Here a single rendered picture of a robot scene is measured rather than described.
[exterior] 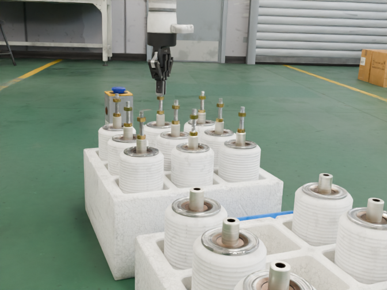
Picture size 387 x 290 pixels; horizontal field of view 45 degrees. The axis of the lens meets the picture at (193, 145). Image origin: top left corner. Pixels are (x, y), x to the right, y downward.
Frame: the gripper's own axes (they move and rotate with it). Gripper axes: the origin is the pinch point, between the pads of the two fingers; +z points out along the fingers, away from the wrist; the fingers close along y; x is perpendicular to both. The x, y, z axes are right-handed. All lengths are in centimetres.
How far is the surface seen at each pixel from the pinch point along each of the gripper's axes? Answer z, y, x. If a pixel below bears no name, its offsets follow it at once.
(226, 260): 10, 64, 33
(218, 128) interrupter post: 8.6, 3.0, 16.8
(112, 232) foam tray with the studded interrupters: 25.1, 35.1, 3.2
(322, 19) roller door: -22, -517, 21
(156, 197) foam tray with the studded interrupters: 17.5, 31.2, 11.3
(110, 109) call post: 7.9, -4.0, -16.8
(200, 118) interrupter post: 8.7, -6.2, 9.4
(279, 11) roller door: -29, -495, -31
